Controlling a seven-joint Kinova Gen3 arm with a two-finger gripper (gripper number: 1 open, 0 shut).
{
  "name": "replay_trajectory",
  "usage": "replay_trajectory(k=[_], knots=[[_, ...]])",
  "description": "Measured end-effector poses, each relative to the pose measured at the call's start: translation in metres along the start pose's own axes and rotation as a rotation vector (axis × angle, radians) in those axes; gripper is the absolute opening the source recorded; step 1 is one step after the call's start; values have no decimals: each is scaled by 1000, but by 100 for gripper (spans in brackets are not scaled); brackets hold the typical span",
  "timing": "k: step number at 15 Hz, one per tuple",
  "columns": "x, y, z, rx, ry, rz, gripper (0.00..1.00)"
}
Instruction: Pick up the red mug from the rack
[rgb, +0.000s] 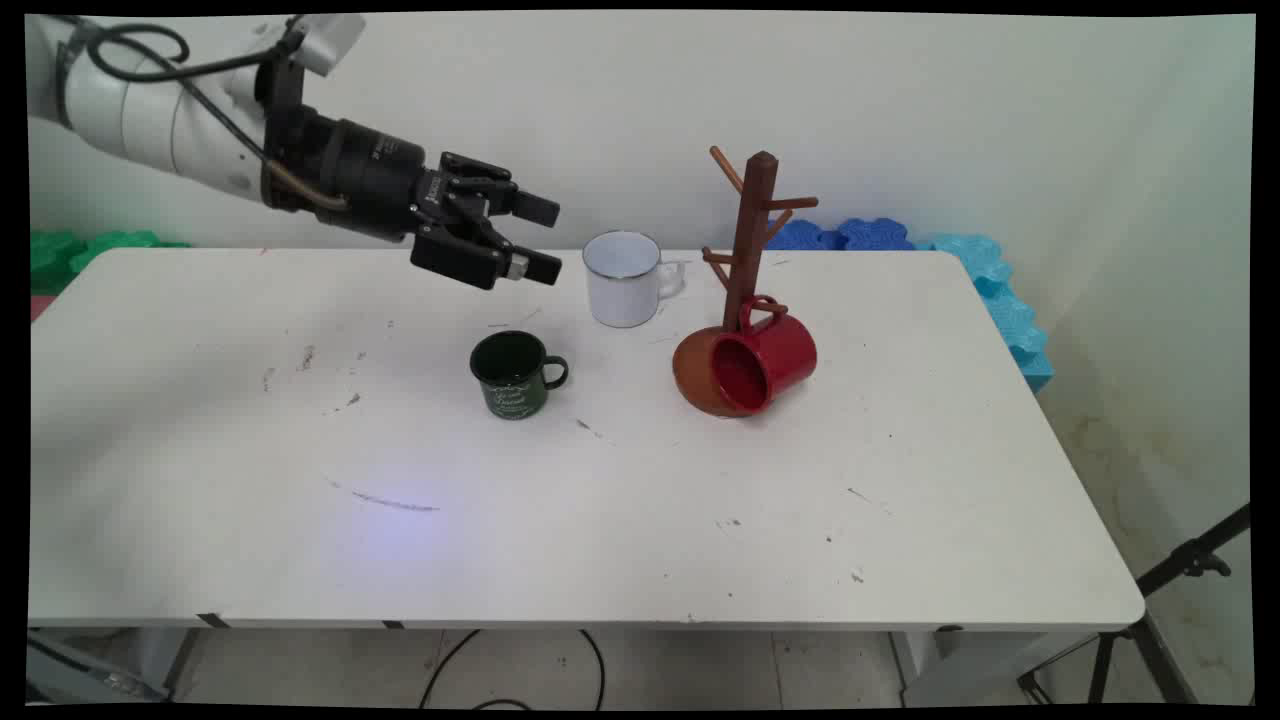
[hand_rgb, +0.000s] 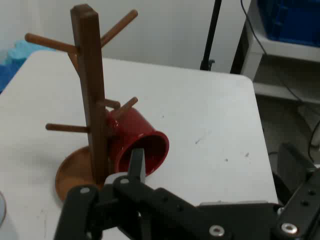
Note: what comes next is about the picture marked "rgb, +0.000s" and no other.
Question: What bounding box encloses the green foam mat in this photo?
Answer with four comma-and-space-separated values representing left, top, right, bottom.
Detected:
70, 230, 193, 276
30, 230, 89, 296

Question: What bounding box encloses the dark blue foam mat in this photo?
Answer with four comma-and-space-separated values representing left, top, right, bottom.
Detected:
765, 219, 843, 252
838, 218, 917, 252

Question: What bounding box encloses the white enamel mug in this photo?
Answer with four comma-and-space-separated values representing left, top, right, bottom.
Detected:
582, 230, 689, 329

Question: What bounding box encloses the black floor cable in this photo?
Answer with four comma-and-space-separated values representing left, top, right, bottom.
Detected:
418, 629, 607, 711

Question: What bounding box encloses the light blue foam mat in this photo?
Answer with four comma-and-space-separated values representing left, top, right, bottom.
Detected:
915, 233, 1056, 394

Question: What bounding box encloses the dark green printed mug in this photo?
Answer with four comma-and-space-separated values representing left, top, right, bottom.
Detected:
469, 331, 570, 421

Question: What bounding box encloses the red ceramic mug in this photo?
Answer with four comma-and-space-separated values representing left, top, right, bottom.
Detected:
710, 296, 818, 417

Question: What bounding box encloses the black tripod stand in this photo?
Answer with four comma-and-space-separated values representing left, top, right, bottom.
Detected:
1018, 503, 1253, 706

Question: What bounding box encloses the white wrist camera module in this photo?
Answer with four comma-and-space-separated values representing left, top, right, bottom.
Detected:
293, 14, 367, 78

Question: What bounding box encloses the white table leg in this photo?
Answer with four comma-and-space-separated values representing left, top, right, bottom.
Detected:
890, 628, 1101, 707

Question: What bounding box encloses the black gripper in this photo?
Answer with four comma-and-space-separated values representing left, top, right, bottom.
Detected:
298, 110, 564, 292

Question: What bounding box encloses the brown wooden mug tree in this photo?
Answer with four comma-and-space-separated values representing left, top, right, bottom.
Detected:
672, 147, 820, 419

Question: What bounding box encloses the grey table leg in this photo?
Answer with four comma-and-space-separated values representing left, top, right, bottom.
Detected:
27, 628, 201, 703

